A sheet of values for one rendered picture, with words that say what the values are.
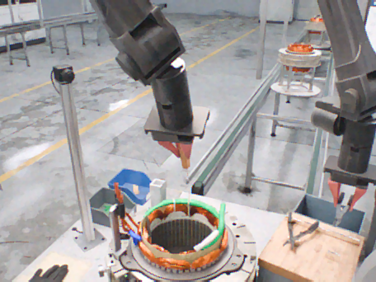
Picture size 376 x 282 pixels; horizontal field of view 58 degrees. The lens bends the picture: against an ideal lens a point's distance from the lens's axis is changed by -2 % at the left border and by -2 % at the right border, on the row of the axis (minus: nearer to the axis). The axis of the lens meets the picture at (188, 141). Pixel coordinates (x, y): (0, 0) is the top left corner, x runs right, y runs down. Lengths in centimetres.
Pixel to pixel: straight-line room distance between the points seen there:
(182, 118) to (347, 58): 31
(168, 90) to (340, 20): 33
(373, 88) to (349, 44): 9
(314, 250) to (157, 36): 60
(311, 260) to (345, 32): 47
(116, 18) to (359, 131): 47
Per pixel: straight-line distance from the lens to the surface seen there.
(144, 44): 47
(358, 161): 73
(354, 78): 67
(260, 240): 129
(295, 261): 82
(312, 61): 278
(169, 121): 56
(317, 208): 106
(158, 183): 83
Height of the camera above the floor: 162
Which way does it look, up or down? 26 degrees down
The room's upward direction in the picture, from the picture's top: straight up
